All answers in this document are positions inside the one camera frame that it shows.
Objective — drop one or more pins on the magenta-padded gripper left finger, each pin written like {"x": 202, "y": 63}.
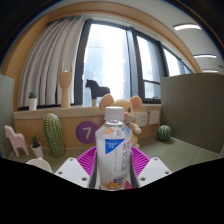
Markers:
{"x": 73, "y": 171}

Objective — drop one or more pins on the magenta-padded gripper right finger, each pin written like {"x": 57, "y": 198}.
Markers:
{"x": 153, "y": 170}

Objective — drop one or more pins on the clear plastic water bottle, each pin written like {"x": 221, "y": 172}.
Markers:
{"x": 113, "y": 150}

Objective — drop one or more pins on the white and yellow cup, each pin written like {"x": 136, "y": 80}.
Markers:
{"x": 38, "y": 164}

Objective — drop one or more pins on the round green cactus figure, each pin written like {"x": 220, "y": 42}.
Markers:
{"x": 164, "y": 133}

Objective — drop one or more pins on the round purple number sign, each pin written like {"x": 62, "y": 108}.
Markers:
{"x": 85, "y": 132}

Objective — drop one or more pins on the small succulent in white pot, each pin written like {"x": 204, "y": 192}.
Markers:
{"x": 37, "y": 150}

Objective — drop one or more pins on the tall green cactus figure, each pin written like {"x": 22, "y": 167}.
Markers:
{"x": 53, "y": 135}

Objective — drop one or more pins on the beige plush mouse toy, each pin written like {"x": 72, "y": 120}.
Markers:
{"x": 131, "y": 110}

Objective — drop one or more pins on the pink wooden horse figure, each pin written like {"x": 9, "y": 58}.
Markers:
{"x": 16, "y": 140}

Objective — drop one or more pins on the grey-green desk partition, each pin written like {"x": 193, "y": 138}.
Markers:
{"x": 193, "y": 110}
{"x": 6, "y": 116}

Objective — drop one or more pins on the small plant in white pot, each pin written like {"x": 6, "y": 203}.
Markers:
{"x": 32, "y": 103}

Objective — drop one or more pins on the black horse figure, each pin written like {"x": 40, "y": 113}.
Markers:
{"x": 96, "y": 90}

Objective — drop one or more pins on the wooden hand model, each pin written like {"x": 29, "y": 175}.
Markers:
{"x": 65, "y": 86}

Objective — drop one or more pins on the grey pleated curtain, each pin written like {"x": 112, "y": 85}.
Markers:
{"x": 50, "y": 63}

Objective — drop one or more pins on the dark-framed window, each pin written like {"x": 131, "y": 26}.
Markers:
{"x": 106, "y": 60}

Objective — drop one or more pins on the ceiling light strips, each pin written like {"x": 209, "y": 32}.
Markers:
{"x": 186, "y": 26}

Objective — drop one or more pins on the white wall socket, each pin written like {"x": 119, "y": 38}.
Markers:
{"x": 141, "y": 119}
{"x": 154, "y": 117}

